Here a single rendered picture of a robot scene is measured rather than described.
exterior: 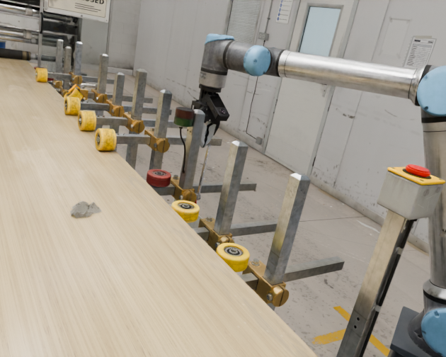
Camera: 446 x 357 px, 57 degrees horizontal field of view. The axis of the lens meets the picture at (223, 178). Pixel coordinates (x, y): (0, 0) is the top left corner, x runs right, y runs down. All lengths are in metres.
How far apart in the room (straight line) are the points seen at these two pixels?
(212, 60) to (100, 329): 0.92
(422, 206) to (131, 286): 0.54
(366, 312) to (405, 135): 3.18
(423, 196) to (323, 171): 3.86
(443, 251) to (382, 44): 3.23
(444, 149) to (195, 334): 0.74
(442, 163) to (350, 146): 3.24
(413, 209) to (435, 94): 0.43
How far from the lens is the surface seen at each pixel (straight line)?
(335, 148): 4.49
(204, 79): 1.40
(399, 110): 4.02
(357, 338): 0.90
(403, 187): 0.76
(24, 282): 0.85
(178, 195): 1.41
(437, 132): 1.14
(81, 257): 0.91
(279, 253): 1.02
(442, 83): 1.12
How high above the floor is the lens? 1.39
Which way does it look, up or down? 19 degrees down
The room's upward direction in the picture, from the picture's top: 12 degrees clockwise
